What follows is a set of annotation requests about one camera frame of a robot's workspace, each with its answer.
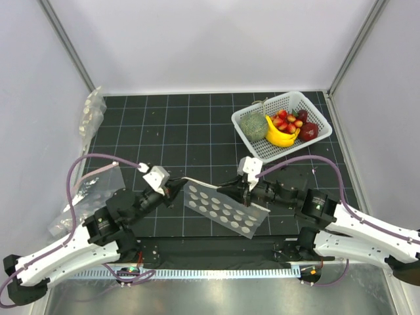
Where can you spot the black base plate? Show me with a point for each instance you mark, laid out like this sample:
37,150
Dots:
223,253

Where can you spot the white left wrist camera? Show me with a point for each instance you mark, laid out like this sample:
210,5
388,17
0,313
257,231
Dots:
155,176

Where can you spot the white slotted cable duct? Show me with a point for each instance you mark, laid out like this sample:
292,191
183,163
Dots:
166,274

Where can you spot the aluminium corner post right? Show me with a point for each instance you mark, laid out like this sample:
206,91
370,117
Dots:
363,34

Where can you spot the red lychee cluster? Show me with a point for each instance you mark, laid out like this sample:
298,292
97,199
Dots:
286,122

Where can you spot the white plastic basket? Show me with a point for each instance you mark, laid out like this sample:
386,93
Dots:
291,102

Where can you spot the aluminium corner post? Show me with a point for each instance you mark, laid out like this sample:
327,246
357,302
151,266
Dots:
363,34
66,42

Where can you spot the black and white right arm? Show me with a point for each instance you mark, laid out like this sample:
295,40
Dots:
335,229

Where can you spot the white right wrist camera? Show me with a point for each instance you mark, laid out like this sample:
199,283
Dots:
249,168

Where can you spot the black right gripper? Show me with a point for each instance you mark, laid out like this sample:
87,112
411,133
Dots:
235,191

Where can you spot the aluminium corner post left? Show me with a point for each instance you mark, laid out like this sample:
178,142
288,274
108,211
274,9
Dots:
66,42

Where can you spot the yellow banana bunch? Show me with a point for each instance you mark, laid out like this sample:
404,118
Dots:
278,138

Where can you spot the clear bag of snacks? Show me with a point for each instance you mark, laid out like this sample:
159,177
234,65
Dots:
92,116

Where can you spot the green netted melon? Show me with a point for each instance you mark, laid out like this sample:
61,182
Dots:
254,126

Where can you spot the small dark red fruit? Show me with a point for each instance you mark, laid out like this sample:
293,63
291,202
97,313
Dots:
302,115

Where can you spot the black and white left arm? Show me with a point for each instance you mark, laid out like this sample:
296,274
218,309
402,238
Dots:
102,238

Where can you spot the clear dotted zip bag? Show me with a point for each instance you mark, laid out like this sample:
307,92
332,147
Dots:
204,199

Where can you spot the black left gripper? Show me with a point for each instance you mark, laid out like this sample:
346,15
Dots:
173,186

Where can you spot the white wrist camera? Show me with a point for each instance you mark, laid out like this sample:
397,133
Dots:
155,176
249,168

